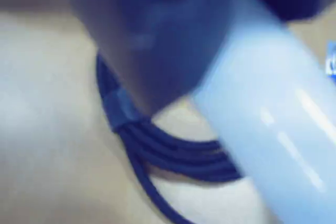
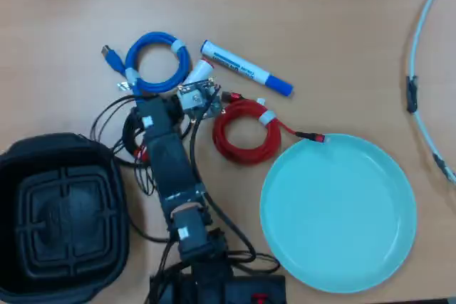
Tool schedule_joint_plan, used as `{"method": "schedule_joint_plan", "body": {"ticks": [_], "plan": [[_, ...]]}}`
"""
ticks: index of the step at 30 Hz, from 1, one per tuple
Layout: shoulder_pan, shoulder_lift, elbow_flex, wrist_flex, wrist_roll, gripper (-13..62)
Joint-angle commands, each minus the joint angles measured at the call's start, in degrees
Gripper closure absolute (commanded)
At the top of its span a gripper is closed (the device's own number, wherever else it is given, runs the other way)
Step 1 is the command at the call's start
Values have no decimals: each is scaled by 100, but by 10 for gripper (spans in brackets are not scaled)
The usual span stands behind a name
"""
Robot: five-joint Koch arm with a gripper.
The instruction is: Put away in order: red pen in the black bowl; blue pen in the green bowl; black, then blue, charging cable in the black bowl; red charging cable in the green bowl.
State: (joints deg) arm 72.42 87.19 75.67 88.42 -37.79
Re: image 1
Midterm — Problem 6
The white marker pen red cap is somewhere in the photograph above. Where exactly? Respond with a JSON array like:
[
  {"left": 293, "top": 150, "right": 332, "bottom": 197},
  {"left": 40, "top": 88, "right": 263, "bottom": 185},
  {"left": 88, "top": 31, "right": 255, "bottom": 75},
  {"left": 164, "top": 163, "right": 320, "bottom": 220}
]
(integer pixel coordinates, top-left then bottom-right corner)
[{"left": 190, "top": 0, "right": 336, "bottom": 224}]

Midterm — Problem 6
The black charging cable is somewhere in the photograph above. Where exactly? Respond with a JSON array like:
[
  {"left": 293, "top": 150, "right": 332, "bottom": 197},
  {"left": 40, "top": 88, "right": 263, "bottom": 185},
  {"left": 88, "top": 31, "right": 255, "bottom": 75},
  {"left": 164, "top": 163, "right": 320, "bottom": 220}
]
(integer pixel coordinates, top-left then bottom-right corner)
[{"left": 96, "top": 53, "right": 253, "bottom": 224}]

